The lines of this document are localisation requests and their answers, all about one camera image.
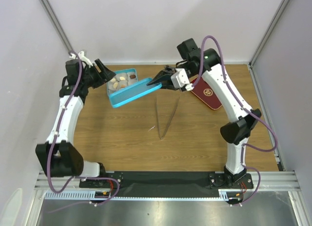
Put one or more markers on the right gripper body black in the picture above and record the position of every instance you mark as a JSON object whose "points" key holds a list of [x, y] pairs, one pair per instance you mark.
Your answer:
{"points": [[170, 69]]}

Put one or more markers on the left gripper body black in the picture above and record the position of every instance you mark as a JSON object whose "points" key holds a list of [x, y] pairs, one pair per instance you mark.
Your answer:
{"points": [[92, 78]]}

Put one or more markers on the blue tin lid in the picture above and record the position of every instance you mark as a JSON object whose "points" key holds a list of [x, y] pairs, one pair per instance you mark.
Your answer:
{"points": [[132, 92]]}

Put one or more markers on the metal tongs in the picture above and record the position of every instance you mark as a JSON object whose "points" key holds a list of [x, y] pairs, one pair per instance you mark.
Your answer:
{"points": [[162, 131]]}

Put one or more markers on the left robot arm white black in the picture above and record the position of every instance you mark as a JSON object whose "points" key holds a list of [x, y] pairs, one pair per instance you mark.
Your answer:
{"points": [[58, 156]]}

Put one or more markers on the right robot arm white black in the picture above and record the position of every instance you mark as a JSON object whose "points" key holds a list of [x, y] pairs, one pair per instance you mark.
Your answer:
{"points": [[198, 64]]}

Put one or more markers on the blue tin box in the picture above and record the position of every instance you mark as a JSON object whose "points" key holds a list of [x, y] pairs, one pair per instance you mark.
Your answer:
{"points": [[122, 77]]}

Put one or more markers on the red lacquer tray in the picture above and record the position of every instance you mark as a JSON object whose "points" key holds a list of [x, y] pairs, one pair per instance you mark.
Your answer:
{"points": [[204, 92]]}

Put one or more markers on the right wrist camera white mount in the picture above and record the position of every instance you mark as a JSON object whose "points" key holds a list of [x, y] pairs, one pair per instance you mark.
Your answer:
{"points": [[180, 80]]}

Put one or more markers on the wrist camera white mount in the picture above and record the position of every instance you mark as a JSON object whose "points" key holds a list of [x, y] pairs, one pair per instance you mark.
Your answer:
{"points": [[180, 80], [81, 55]]}

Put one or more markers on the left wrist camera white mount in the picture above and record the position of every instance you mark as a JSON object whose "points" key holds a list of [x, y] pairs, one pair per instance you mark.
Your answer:
{"points": [[81, 55]]}

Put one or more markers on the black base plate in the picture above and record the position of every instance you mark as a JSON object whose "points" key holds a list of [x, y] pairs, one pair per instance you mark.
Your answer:
{"points": [[176, 184]]}

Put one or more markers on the white cable duct left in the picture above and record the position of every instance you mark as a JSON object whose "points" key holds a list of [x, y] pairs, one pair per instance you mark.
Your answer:
{"points": [[79, 195]]}

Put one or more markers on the white cable duct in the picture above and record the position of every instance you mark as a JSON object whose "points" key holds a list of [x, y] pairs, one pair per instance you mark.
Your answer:
{"points": [[230, 194], [79, 195]]}

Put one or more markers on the white cable duct right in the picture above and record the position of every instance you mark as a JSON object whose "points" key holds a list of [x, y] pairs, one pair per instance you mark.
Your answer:
{"points": [[230, 194]]}

